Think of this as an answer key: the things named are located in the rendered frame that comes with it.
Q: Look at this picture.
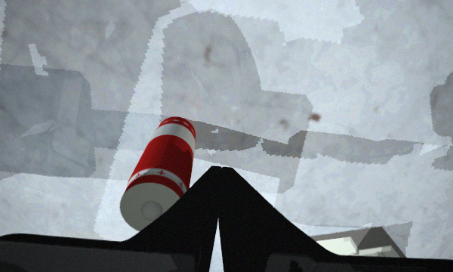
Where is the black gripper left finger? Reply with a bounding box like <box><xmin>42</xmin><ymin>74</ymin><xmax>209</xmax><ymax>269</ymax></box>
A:
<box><xmin>0</xmin><ymin>166</ymin><xmax>223</xmax><ymax>272</ymax></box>

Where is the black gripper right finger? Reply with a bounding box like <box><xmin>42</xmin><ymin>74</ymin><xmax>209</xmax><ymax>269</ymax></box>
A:
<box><xmin>218</xmin><ymin>167</ymin><xmax>453</xmax><ymax>272</ymax></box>

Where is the red and silver battery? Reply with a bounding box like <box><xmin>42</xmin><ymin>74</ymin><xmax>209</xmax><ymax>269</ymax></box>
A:
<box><xmin>119</xmin><ymin>116</ymin><xmax>196</xmax><ymax>232</ymax></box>

